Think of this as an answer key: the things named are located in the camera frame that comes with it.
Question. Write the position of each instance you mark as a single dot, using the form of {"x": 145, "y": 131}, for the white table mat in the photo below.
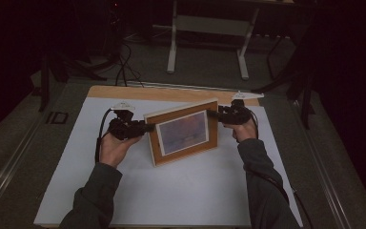
{"x": 184, "y": 197}

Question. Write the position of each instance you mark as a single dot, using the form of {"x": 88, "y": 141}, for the metal floor rail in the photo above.
{"x": 6, "y": 173}
{"x": 325, "y": 171}
{"x": 184, "y": 86}

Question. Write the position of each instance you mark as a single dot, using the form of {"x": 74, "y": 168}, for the black floor socket box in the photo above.
{"x": 57, "y": 117}

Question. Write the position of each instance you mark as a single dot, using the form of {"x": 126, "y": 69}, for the white metal desk frame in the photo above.
{"x": 209, "y": 24}

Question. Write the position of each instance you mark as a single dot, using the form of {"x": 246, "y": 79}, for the wooden picture frame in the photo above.
{"x": 152, "y": 140}

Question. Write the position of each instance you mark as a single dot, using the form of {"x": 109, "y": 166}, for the black metal stand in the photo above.
{"x": 306, "y": 95}
{"x": 44, "y": 82}

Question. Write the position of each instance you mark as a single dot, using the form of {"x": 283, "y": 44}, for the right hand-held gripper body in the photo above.
{"x": 235, "y": 114}

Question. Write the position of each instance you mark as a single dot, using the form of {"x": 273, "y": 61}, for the person's right hand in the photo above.
{"x": 246, "y": 131}

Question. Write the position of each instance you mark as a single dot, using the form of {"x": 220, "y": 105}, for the person's left hand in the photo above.
{"x": 116, "y": 151}

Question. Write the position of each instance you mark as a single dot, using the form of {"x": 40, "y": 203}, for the landscape photo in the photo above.
{"x": 184, "y": 133}

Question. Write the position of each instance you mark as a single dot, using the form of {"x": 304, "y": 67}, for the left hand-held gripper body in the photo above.
{"x": 125, "y": 127}

